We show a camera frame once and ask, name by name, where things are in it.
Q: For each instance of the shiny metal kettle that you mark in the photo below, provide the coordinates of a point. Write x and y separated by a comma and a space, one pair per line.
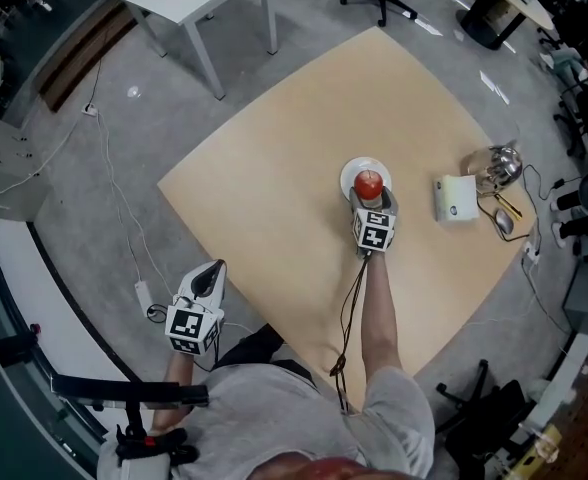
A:
496, 168

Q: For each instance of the person's right forearm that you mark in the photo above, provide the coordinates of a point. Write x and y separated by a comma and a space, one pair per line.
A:
380, 313

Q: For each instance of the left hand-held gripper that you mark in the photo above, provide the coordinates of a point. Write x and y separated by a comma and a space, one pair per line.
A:
189, 325

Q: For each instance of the red apple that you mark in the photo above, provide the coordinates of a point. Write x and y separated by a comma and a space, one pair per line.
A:
369, 184

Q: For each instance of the yellow cardboard box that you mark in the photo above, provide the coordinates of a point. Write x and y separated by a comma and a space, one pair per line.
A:
534, 458

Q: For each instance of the person's left forearm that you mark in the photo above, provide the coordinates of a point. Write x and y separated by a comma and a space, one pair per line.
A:
171, 388

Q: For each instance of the white cabinet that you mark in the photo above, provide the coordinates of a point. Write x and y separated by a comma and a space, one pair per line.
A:
4, 168

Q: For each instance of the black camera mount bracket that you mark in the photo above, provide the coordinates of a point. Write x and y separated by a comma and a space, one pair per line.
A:
124, 393

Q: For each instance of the cream square box device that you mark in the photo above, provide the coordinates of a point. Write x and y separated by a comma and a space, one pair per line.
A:
456, 200

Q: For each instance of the person's grey shirt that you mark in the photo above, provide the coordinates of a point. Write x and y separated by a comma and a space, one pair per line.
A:
254, 423

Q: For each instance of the grey computer mouse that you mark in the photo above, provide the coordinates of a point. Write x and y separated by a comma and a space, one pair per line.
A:
504, 220

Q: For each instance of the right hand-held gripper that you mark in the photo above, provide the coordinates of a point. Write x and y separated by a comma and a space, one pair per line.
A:
374, 230

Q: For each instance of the white power strip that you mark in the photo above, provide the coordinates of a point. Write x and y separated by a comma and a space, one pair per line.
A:
89, 109
531, 252
142, 292

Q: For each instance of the white plate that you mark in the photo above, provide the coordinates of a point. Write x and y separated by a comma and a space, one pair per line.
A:
349, 173

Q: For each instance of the person's black trouser leg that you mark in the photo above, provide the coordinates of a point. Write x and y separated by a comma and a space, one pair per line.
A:
254, 348

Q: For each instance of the yellow pen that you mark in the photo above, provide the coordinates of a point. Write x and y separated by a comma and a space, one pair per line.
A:
509, 206

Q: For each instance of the wooden step platform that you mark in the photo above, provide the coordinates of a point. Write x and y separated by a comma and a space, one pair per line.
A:
74, 53

